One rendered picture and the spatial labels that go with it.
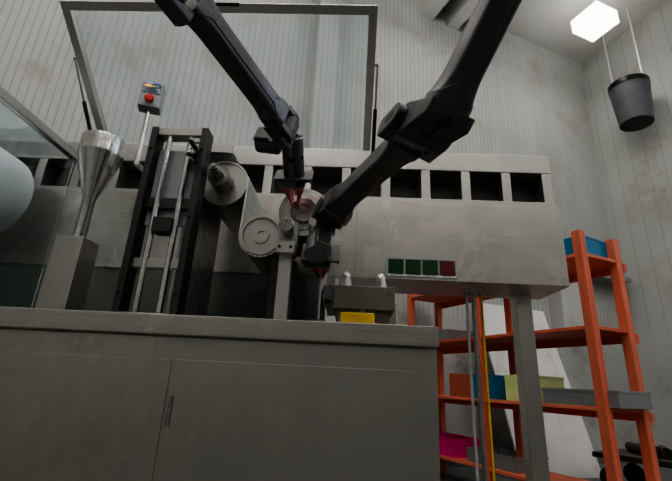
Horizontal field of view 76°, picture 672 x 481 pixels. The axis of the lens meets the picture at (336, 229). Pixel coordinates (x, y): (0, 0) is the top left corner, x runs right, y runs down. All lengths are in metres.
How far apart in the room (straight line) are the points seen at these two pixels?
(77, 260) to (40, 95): 3.79
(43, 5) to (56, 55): 0.60
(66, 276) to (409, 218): 1.13
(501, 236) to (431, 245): 0.26
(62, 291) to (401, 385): 1.02
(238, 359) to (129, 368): 0.22
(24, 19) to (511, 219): 5.08
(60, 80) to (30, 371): 4.37
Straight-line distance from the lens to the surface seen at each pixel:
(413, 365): 0.90
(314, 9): 1.63
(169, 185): 1.27
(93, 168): 1.61
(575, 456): 5.65
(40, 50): 5.47
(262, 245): 1.24
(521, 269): 1.65
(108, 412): 1.00
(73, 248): 1.52
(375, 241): 1.56
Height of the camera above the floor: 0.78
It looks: 20 degrees up
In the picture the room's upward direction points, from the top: 3 degrees clockwise
